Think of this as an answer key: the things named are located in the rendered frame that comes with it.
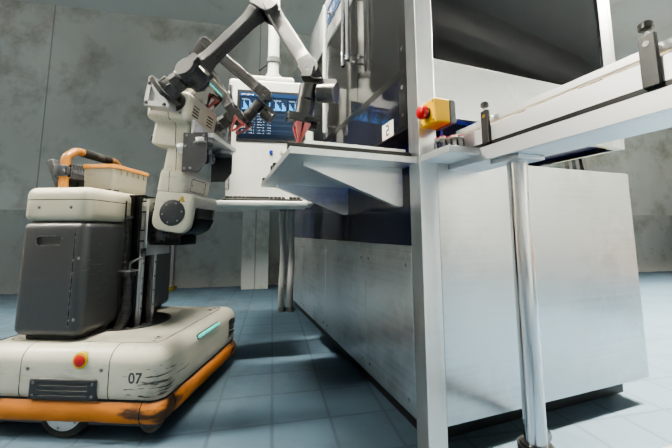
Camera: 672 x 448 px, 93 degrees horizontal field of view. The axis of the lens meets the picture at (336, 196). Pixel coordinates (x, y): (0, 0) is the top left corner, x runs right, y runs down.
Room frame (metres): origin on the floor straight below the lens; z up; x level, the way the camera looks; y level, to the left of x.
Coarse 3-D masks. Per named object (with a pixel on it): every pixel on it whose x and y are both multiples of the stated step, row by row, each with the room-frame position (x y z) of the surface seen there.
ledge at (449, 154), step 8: (432, 152) 0.90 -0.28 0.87; (440, 152) 0.87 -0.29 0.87; (448, 152) 0.84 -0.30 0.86; (456, 152) 0.84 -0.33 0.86; (464, 152) 0.85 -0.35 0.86; (472, 152) 0.86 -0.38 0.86; (480, 152) 0.87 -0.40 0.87; (424, 160) 0.94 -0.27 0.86; (432, 160) 0.94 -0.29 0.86; (440, 160) 0.94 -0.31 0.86; (448, 160) 0.94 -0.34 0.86; (456, 160) 0.94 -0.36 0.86
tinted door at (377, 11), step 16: (368, 0) 1.30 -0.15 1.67; (384, 0) 1.17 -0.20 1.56; (368, 16) 1.31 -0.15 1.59; (384, 16) 1.17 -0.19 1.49; (368, 32) 1.31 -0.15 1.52; (384, 32) 1.17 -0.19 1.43; (368, 48) 1.31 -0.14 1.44; (384, 48) 1.18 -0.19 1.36; (368, 64) 1.31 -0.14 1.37; (384, 64) 1.18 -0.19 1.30; (368, 80) 1.32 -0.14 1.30; (384, 80) 1.18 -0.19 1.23; (368, 96) 1.32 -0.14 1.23
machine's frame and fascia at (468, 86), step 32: (352, 0) 1.48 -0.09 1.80; (608, 0) 1.29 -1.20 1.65; (320, 32) 1.98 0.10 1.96; (608, 32) 1.28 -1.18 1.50; (448, 64) 1.00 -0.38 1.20; (608, 64) 1.28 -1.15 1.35; (448, 96) 1.00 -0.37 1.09; (480, 96) 1.04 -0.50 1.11; (512, 96) 1.09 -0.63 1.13; (480, 128) 1.06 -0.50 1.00
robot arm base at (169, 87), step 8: (152, 80) 1.10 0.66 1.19; (160, 80) 1.11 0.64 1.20; (168, 80) 1.12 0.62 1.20; (176, 80) 1.12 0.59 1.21; (160, 88) 1.09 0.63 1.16; (168, 88) 1.12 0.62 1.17; (176, 88) 1.14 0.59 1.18; (184, 88) 1.16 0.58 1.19; (168, 96) 1.13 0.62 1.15; (176, 96) 1.16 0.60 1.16; (176, 104) 1.19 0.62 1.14
